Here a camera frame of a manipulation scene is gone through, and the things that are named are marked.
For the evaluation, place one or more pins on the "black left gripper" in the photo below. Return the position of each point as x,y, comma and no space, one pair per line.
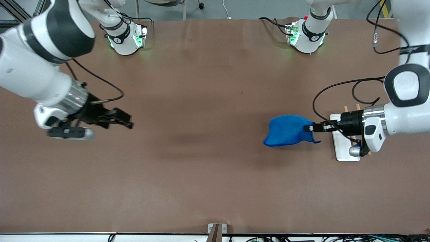
350,122

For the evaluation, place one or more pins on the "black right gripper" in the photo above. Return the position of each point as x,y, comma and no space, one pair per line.
95,112

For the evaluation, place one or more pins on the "blue microfiber towel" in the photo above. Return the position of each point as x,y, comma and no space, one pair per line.
287,131

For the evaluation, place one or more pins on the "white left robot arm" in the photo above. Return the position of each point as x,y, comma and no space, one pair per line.
406,84

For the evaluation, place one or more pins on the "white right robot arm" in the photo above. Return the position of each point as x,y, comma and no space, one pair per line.
30,70

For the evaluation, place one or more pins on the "white towel rack wooden pegs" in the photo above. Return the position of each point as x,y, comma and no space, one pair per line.
342,151

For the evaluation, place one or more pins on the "black chair base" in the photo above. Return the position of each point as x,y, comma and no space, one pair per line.
168,2

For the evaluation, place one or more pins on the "metal table edge bracket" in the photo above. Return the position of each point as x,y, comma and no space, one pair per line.
216,232

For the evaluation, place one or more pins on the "aluminium frame profile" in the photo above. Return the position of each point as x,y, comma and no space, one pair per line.
16,11

